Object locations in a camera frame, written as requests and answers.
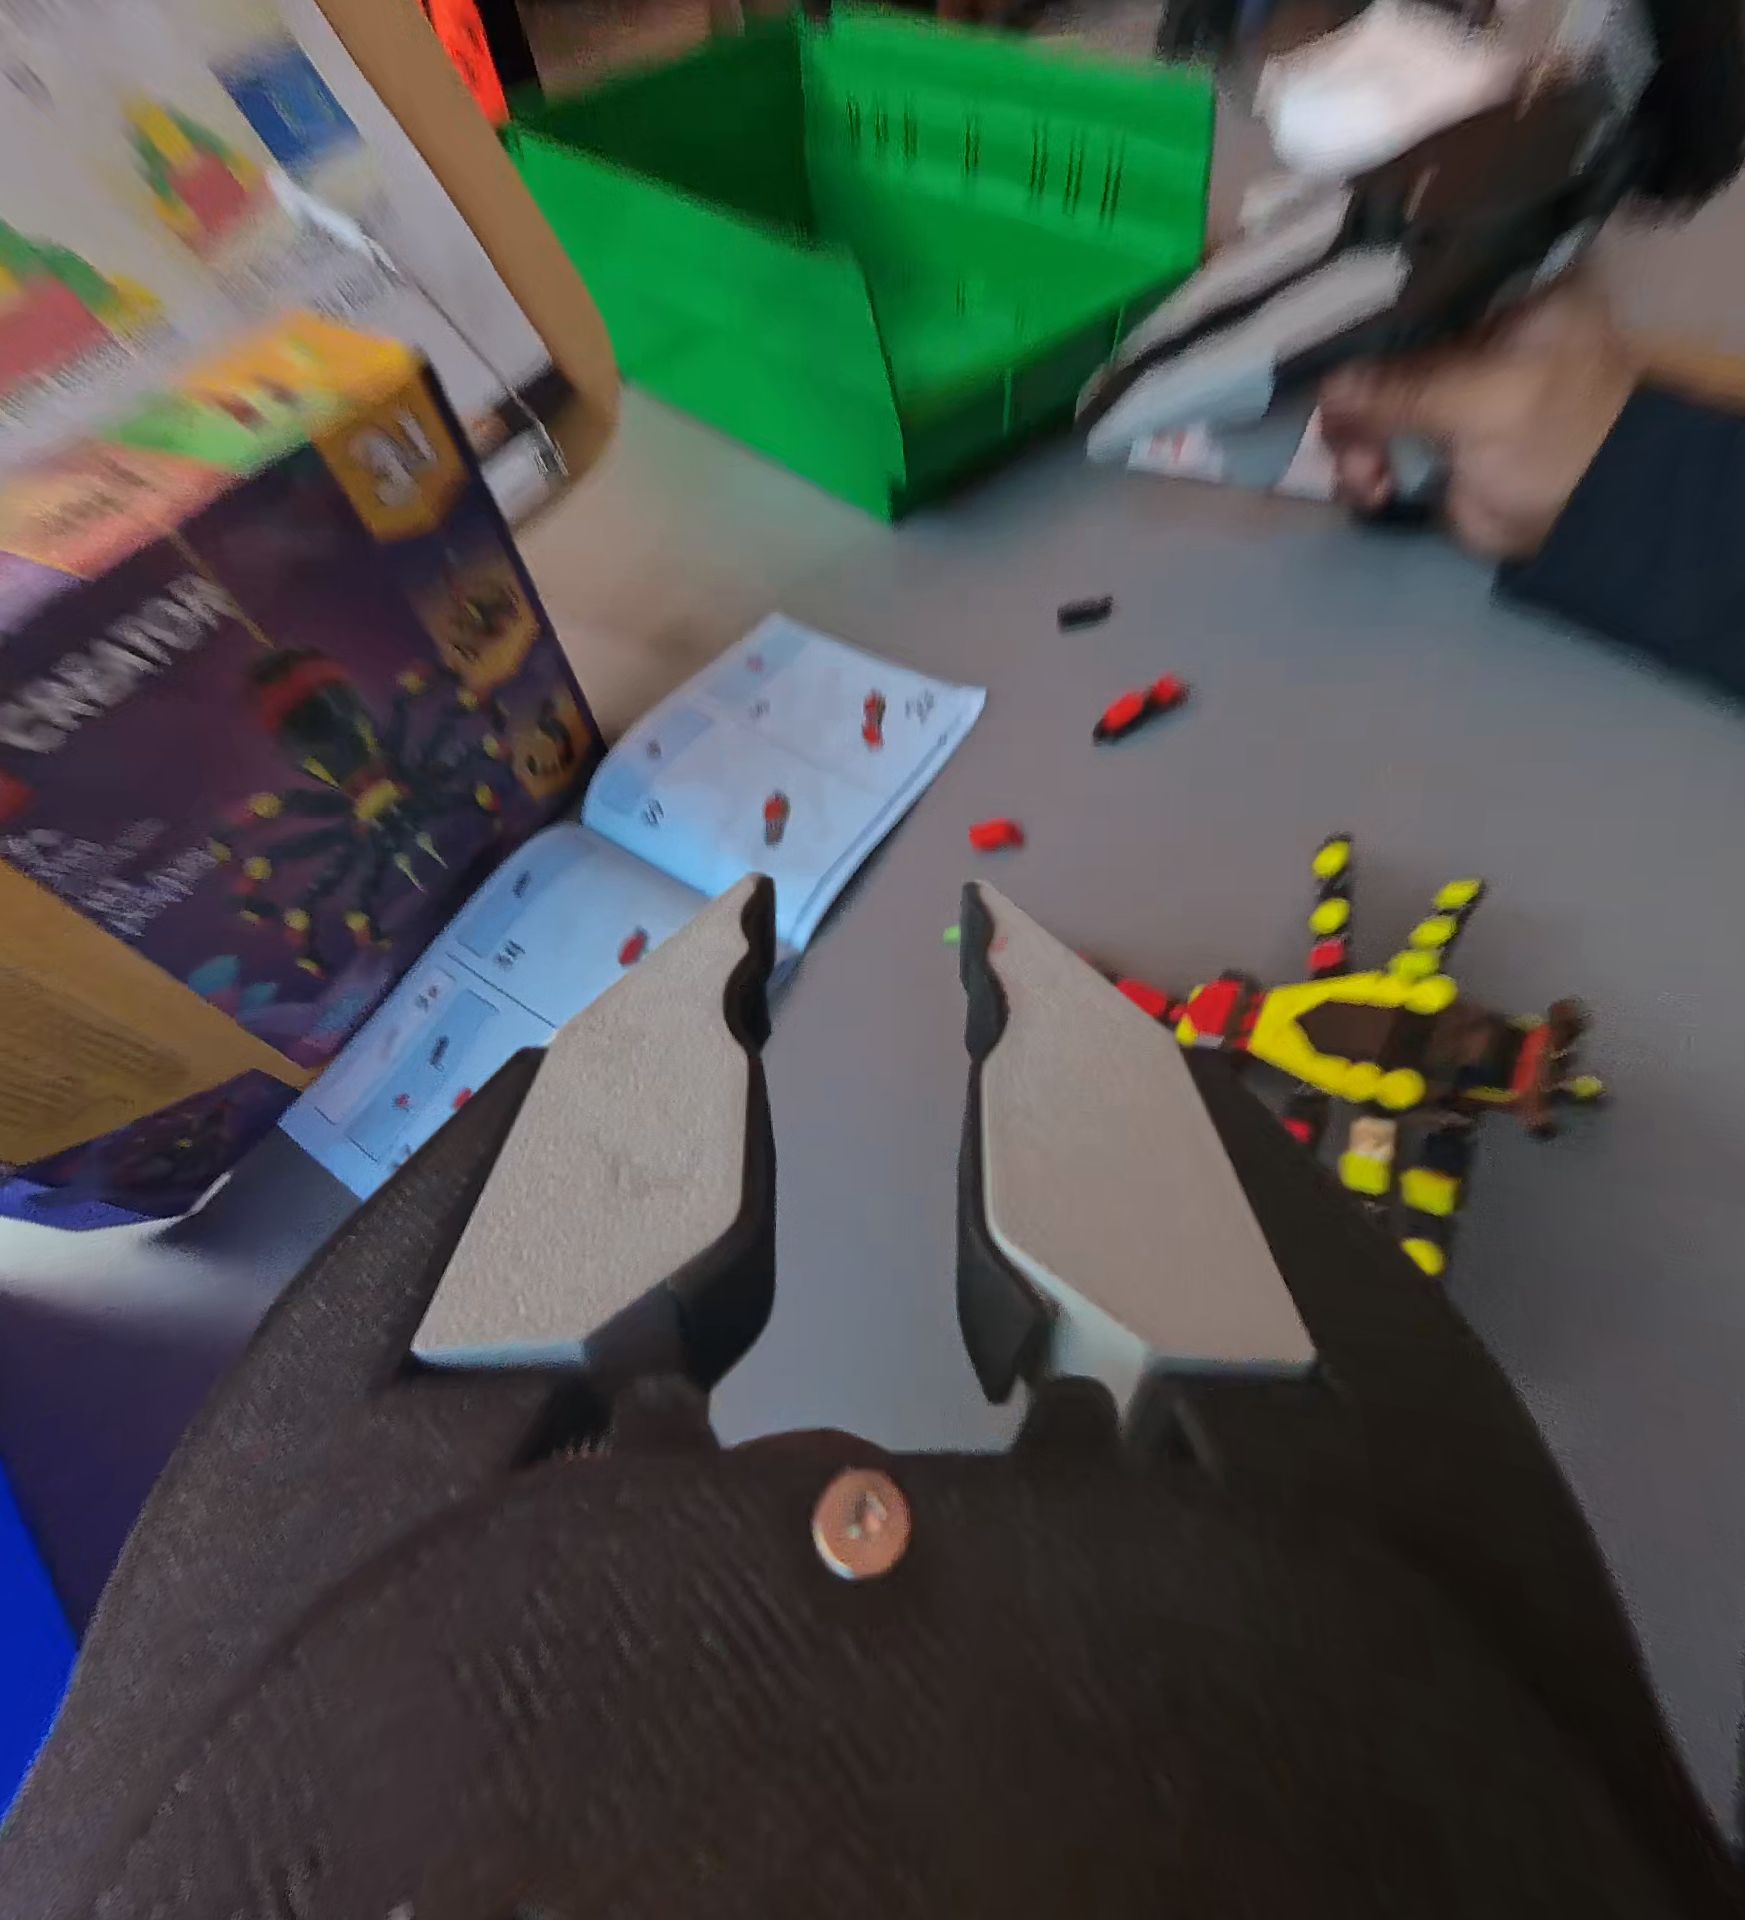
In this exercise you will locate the person's right forearm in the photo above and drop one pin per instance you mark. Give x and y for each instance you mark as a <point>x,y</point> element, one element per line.
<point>1696,575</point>

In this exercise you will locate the small red lego piece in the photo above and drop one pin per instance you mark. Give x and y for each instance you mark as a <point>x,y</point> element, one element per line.
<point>996,834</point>

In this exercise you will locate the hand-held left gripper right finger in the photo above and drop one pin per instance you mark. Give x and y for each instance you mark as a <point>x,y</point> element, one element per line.
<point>1127,1173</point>

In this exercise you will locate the purple lego set box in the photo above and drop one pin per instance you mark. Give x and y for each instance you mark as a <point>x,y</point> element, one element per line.
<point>272,750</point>

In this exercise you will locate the red and black lego piece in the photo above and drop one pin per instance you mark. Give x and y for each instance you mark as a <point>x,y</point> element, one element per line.
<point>1142,706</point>

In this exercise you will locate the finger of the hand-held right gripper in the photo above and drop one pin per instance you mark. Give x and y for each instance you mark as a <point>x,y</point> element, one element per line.
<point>1265,306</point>
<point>1191,410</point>

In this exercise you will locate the green plastic bin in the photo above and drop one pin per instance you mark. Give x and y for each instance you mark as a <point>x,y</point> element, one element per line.
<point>875,253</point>

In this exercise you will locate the printed instruction sheet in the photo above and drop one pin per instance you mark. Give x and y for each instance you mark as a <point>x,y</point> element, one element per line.
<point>105,196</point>

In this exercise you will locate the small black lego piece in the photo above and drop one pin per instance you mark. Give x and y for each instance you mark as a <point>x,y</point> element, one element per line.
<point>1087,612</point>

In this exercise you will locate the wooden stand board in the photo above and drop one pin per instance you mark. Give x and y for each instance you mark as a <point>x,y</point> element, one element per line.
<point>513,196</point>

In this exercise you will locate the white red printed paper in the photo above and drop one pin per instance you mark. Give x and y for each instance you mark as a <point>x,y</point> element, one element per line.
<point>1191,450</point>

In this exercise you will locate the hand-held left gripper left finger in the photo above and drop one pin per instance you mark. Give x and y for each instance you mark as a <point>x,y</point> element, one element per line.
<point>604,1145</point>

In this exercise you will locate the person's right hand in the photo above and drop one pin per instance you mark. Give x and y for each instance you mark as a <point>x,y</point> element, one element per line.
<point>1487,435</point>

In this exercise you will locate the lego instruction booklet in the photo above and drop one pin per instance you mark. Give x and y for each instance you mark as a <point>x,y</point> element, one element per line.
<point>767,750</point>

